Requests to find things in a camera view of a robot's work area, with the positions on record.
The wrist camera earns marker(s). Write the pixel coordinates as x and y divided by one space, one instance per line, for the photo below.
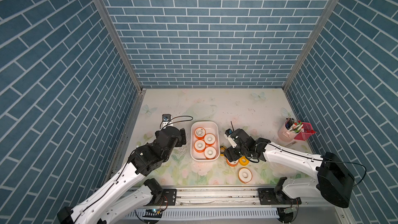
166 119
230 135

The pink pen cup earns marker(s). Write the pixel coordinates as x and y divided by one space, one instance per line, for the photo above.
290 129

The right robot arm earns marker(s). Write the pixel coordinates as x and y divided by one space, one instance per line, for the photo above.
328 176

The white storage box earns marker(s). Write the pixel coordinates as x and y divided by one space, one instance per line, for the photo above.
210 127

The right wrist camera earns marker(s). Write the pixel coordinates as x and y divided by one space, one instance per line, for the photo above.
230 135

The large orange white tape roll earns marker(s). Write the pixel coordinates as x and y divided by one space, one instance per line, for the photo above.
199 146

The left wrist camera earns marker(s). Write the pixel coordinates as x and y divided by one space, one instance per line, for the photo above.
166 119

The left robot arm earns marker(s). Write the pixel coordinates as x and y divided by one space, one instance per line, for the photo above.
128 189

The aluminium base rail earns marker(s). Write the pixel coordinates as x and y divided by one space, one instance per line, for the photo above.
218 196

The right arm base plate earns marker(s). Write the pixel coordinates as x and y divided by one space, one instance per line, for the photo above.
268 196

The magenta plastic basket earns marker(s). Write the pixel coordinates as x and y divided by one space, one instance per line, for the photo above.
307 132

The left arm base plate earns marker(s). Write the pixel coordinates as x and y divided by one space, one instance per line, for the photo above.
168 198

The large orange tape roll front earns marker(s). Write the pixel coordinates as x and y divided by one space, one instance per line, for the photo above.
245 175

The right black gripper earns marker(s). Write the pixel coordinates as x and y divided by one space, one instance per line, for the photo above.
228 152

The yellow orange tape roll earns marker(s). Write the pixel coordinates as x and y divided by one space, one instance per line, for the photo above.
243 161

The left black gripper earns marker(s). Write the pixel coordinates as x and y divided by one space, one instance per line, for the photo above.
181 138

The yellow black tape roll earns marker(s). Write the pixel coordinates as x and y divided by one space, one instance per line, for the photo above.
222 150

